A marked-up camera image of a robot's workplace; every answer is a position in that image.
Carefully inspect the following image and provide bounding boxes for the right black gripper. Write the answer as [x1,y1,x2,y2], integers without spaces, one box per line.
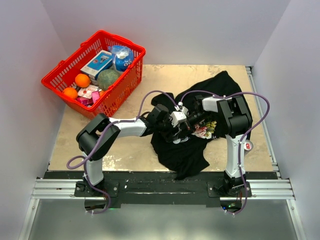
[177,111,211,140]

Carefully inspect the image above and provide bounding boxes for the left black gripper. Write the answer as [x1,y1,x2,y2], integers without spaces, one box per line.
[155,112,181,142]

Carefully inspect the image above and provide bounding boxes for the black printed t-shirt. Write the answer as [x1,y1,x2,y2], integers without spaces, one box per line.
[150,71,242,180]

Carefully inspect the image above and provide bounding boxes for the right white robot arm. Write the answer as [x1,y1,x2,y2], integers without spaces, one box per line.
[187,95,253,197]

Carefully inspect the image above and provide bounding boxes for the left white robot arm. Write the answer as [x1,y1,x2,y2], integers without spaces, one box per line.
[76,104,193,196]

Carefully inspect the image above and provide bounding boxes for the red plastic shopping basket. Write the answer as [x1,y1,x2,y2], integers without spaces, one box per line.
[41,30,146,119]

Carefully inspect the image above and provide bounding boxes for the pink snack packet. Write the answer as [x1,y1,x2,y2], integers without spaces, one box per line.
[76,91,101,107]

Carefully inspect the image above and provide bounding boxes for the green melon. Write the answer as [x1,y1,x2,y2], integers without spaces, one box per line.
[97,69,120,91]

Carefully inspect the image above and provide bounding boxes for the blue plastic bag item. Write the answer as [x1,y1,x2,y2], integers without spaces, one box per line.
[108,45,134,73]

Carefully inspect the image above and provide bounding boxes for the white red snack packet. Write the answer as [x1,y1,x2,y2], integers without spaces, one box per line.
[77,84,99,99]

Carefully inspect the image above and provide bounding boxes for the blue white product box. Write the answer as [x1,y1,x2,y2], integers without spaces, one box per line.
[80,50,113,80]

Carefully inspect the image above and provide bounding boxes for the orange fruit upper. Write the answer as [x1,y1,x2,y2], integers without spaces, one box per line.
[74,73,91,88]

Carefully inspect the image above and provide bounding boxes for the orange fruit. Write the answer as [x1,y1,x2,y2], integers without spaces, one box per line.
[62,87,78,100]
[74,73,91,88]

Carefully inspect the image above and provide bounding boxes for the orange fruit lower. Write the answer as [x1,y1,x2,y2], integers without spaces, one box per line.
[62,87,78,100]

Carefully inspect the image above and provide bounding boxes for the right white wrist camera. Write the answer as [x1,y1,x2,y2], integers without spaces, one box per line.
[175,101,189,116]

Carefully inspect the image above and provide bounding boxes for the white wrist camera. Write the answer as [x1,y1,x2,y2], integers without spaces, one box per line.
[170,111,187,127]
[175,101,189,116]

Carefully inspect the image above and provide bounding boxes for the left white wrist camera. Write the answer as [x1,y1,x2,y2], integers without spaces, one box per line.
[170,111,187,127]

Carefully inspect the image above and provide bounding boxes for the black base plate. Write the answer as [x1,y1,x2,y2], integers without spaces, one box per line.
[40,171,278,209]

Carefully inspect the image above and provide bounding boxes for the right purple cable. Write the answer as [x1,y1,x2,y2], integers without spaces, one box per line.
[177,90,271,216]

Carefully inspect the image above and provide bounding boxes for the purple cable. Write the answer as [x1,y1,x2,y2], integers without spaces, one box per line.
[177,90,271,216]
[66,90,181,215]

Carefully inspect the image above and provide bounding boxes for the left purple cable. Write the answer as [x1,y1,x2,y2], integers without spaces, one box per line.
[66,90,181,215]

